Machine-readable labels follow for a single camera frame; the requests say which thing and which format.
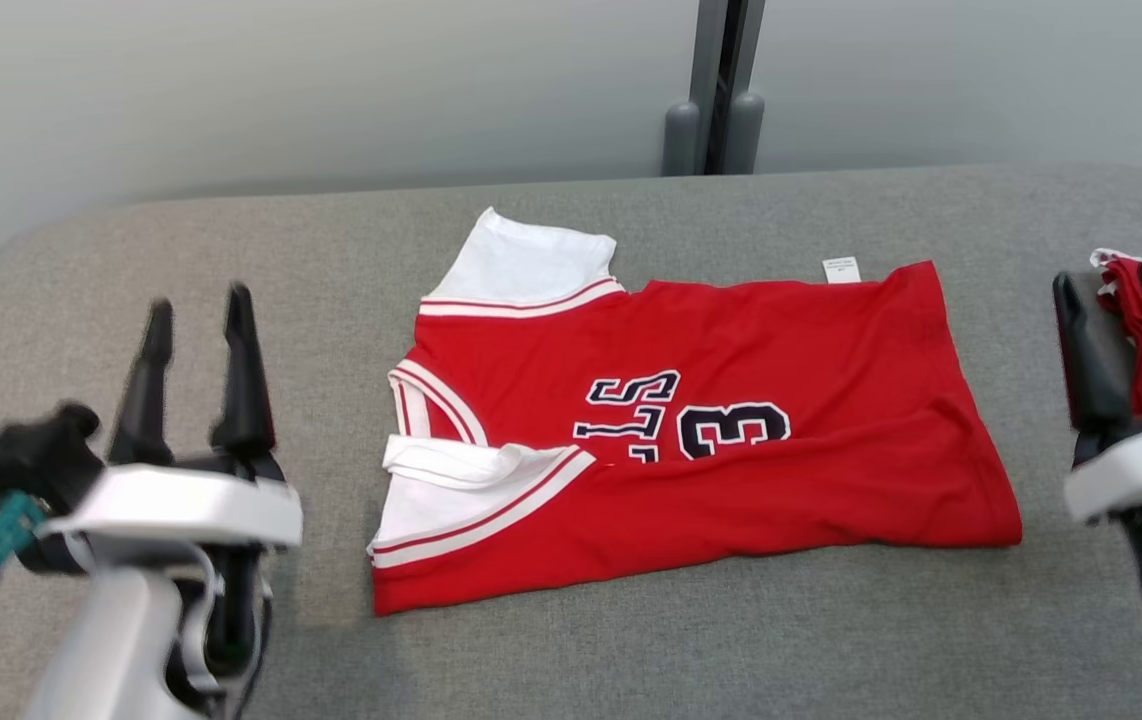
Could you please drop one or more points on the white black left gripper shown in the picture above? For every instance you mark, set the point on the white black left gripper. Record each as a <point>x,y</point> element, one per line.
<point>181,500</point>

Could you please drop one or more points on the red Bulls basketball jersey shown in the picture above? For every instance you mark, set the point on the red Bulls basketball jersey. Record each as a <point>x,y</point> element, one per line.
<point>831,450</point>

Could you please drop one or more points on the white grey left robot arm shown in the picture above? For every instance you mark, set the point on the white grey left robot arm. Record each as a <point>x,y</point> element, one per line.
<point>121,640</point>

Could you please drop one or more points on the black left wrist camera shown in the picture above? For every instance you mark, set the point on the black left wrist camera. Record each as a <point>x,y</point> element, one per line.
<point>31,460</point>

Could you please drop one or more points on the grey metal partition frame post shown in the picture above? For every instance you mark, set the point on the grey metal partition frame post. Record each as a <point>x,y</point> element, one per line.
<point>711,90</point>

